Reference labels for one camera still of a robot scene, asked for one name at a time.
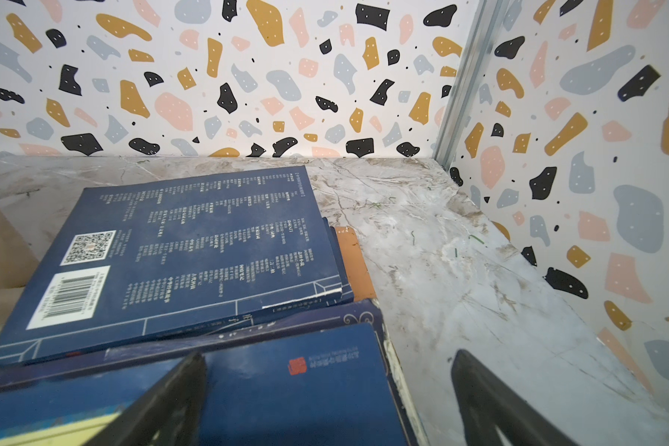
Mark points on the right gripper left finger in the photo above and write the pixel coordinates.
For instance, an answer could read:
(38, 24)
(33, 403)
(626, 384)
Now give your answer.
(169, 413)

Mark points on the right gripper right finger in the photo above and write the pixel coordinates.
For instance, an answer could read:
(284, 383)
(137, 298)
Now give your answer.
(491, 411)

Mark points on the navy book with barcode back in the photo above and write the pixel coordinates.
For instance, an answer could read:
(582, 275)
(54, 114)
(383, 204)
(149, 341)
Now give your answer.
(172, 258)

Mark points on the dark blue Little Prince book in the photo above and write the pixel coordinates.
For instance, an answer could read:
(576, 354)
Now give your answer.
(300, 323)

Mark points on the brown-edged navy book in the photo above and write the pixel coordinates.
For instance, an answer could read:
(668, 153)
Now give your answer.
(355, 265)

